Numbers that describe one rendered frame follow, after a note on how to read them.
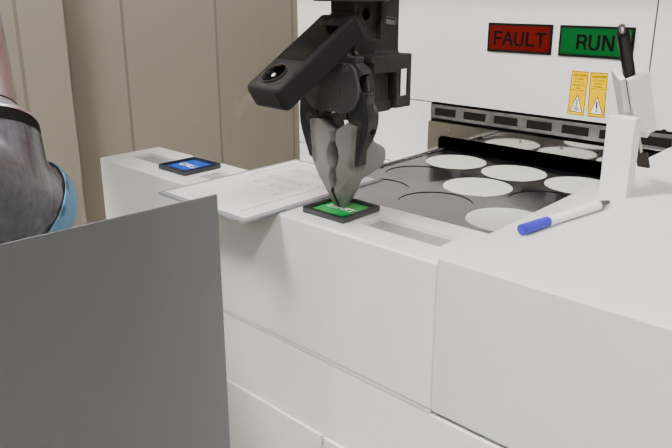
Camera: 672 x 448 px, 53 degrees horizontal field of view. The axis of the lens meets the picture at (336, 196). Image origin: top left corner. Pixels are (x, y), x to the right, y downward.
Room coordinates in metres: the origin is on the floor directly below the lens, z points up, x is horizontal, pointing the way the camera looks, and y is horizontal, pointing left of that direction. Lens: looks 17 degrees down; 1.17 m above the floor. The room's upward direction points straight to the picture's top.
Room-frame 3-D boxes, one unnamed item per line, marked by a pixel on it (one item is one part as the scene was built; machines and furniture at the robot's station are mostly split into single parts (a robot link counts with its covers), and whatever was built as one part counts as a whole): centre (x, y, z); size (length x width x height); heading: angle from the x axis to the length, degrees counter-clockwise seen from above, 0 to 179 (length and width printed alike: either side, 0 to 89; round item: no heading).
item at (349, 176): (0.66, -0.03, 1.01); 0.06 x 0.03 x 0.09; 137
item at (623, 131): (0.71, -0.31, 1.03); 0.06 x 0.04 x 0.13; 137
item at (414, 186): (0.96, -0.21, 0.90); 0.34 x 0.34 x 0.01; 47
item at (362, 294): (0.74, 0.09, 0.89); 0.55 x 0.09 x 0.14; 47
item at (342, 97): (0.67, -0.02, 1.12); 0.09 x 0.08 x 0.12; 137
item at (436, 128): (1.13, -0.34, 0.89); 0.44 x 0.02 x 0.10; 47
